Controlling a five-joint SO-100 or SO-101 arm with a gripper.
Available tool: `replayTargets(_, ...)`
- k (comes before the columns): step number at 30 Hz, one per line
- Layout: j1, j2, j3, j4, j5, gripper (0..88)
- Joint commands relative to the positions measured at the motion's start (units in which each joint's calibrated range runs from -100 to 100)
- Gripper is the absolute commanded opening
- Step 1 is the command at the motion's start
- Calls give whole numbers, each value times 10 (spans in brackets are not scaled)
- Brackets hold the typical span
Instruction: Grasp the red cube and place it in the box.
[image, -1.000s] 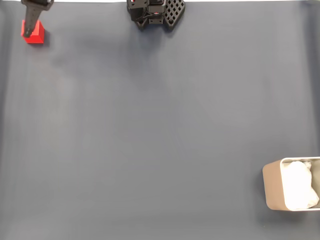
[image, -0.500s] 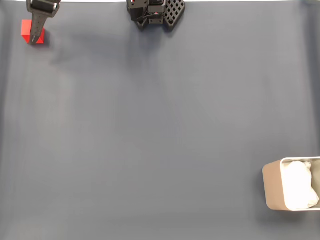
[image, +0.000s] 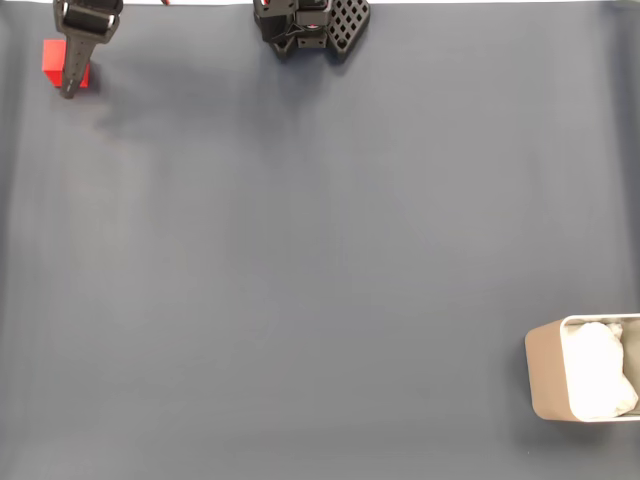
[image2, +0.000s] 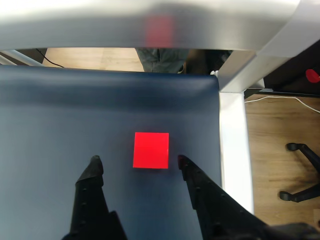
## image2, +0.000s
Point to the black office chair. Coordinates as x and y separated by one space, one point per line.
300 147

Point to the grey blue table mat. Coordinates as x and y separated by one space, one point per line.
75 112

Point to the red round object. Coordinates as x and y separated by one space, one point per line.
312 76

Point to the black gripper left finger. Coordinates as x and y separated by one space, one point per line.
90 205

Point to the dark furniture panel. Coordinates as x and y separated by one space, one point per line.
295 75

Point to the red cube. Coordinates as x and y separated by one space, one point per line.
151 150

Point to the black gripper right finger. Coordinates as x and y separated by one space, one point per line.
217 215

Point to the person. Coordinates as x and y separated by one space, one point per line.
160 60

